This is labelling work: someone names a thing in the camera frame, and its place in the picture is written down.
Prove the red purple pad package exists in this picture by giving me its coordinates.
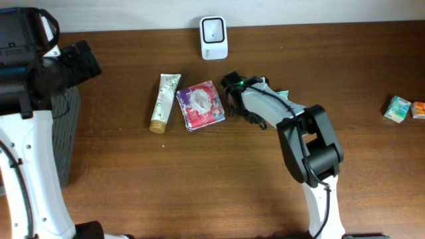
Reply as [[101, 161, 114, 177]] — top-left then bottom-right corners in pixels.
[[176, 80, 225, 131]]

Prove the teal wet wipes pack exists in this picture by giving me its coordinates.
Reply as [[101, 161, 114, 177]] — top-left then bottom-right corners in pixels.
[[277, 90, 289, 99]]

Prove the white Pantene tube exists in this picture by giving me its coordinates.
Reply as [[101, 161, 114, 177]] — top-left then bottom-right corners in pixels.
[[149, 74, 181, 133]]

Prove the green tissue pack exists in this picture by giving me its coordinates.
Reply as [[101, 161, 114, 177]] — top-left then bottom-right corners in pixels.
[[384, 96, 411, 123]]

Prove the orange tissue pack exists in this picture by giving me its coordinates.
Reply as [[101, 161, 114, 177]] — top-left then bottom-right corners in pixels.
[[410, 102, 425, 119]]

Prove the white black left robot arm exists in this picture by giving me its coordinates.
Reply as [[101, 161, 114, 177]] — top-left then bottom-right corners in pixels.
[[1, 7, 106, 238]]

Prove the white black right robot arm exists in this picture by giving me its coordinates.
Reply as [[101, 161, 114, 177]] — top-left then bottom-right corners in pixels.
[[220, 72, 345, 238]]

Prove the white barcode scanner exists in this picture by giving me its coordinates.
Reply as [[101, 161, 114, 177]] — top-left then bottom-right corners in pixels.
[[199, 16, 228, 60]]

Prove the dark grey plastic basket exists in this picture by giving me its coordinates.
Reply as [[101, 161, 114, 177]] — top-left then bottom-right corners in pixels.
[[52, 86, 81, 189]]

